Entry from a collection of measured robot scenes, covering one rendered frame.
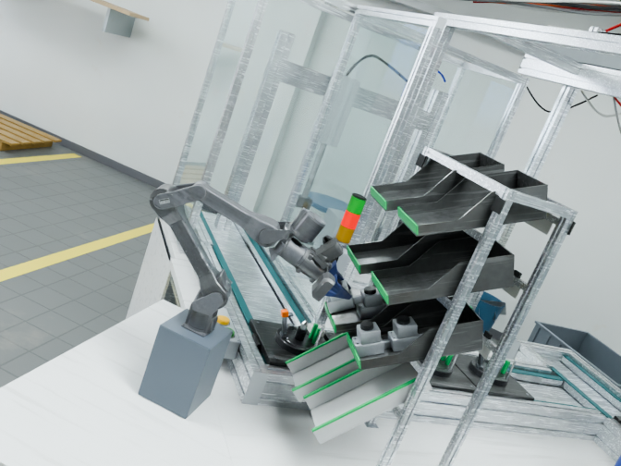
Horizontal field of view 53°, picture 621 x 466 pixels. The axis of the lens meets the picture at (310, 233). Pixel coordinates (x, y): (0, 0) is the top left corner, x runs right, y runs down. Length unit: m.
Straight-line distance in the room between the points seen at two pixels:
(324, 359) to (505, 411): 0.75
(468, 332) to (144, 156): 5.41
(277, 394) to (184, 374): 0.31
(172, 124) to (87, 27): 1.31
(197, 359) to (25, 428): 0.39
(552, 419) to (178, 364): 1.33
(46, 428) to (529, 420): 1.50
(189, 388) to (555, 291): 4.60
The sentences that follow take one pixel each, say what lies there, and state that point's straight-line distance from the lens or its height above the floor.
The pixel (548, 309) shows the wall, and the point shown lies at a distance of 5.87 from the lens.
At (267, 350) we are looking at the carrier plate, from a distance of 1.78.
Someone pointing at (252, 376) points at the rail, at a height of 0.95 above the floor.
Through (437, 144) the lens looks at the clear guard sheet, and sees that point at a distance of 3.32.
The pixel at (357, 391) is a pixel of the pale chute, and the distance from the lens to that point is 1.54.
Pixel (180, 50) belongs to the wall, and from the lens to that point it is 6.35.
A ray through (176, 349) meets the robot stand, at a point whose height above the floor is 1.02.
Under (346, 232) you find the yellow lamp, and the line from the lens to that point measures 1.96.
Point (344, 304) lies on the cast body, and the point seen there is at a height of 1.25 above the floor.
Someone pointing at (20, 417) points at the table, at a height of 0.86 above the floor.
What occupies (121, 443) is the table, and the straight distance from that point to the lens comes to 1.49.
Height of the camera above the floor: 1.77
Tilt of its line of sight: 15 degrees down
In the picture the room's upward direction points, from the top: 21 degrees clockwise
